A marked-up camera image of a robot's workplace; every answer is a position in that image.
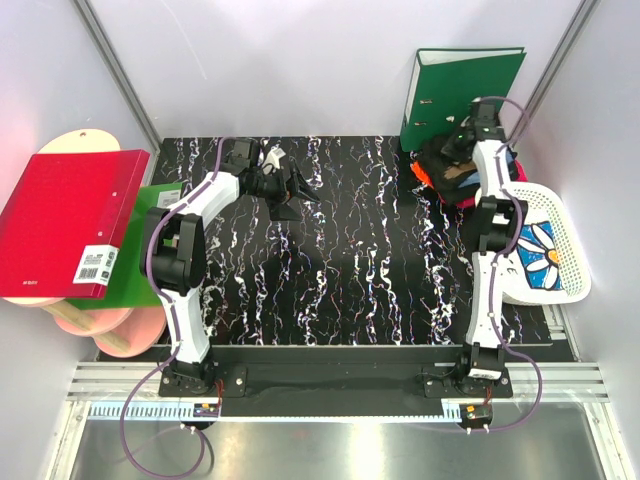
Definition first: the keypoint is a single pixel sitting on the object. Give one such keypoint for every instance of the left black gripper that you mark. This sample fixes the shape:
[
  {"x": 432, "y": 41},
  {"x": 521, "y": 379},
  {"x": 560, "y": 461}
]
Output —
[{"x": 284, "y": 186}]

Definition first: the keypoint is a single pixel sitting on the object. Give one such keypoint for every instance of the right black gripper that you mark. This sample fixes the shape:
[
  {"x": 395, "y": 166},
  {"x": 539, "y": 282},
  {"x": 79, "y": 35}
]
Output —
[{"x": 454, "y": 148}]

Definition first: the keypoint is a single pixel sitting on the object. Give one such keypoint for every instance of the black t shirt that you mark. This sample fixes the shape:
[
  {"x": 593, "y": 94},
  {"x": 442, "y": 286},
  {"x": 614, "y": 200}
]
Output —
[{"x": 445, "y": 175}]

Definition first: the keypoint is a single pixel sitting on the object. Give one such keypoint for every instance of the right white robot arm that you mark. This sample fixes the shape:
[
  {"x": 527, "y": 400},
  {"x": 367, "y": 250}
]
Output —
[{"x": 495, "y": 227}]

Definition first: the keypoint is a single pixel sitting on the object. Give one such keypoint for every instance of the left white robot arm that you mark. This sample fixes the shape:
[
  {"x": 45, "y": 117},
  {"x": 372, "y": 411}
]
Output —
[{"x": 173, "y": 255}]

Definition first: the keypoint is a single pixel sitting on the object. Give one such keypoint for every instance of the folded dark shirts pile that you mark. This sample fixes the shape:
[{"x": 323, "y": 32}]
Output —
[{"x": 463, "y": 195}]

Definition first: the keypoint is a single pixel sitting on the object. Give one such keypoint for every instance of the orange garment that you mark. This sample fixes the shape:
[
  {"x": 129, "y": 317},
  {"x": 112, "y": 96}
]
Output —
[{"x": 421, "y": 174}]

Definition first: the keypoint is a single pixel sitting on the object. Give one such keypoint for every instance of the green lever arch binder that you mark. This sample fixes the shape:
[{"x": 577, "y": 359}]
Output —
[{"x": 445, "y": 81}]

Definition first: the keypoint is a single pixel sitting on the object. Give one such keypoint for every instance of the white plastic laundry basket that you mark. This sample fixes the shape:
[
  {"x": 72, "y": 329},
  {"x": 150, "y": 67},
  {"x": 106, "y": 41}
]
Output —
[{"x": 543, "y": 204}]

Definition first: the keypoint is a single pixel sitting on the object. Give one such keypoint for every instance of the black marbled table mat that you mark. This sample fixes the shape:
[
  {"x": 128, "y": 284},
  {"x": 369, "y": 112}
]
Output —
[{"x": 377, "y": 260}]

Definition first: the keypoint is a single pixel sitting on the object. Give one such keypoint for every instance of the white printed t shirt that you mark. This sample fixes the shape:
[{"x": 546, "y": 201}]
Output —
[{"x": 534, "y": 262}]

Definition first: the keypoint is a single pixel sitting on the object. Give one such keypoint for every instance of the green plastic folder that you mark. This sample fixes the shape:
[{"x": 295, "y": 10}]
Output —
[{"x": 128, "y": 288}]

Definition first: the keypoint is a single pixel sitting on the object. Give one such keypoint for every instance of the red ring binder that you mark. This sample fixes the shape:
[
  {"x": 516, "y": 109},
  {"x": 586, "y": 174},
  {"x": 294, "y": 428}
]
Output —
[{"x": 63, "y": 226}]

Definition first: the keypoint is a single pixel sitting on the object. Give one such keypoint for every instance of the aluminium frame profile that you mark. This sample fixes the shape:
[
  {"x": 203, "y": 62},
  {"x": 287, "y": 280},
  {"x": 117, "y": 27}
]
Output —
[{"x": 571, "y": 382}]

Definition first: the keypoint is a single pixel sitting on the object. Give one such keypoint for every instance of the white slotted cable duct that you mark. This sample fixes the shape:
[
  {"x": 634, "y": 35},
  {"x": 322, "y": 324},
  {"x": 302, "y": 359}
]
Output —
[{"x": 149, "y": 411}]

